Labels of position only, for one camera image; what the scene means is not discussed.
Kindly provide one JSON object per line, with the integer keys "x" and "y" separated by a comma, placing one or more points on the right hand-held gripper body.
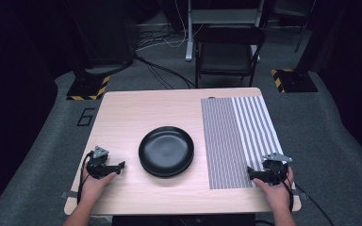
{"x": 275, "y": 171}

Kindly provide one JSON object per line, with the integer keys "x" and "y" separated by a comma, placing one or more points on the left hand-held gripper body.
{"x": 98, "y": 163}

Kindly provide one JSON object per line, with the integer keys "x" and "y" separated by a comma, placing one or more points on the person's right hand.
{"x": 279, "y": 196}

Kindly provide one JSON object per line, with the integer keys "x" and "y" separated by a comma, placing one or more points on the person's left hand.
{"x": 92, "y": 188}

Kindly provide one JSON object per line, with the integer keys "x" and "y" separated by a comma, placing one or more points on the grey tape strip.
{"x": 69, "y": 194}
{"x": 302, "y": 195}

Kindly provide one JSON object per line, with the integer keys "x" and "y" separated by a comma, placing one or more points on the grey striped placemat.
{"x": 229, "y": 141}

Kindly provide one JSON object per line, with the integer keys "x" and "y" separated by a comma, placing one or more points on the black stand base striped tape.
{"x": 295, "y": 81}
{"x": 86, "y": 88}

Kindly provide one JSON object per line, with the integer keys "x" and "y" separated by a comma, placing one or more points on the black curtain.
{"x": 12, "y": 94}
{"x": 352, "y": 78}

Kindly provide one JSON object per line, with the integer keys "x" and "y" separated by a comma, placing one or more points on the black folding chair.
{"x": 226, "y": 53}

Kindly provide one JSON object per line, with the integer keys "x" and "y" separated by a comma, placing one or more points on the dark equipment cabinet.
{"x": 110, "y": 31}

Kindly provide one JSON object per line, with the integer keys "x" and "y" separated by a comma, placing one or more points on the white metal stand frame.
{"x": 189, "y": 37}

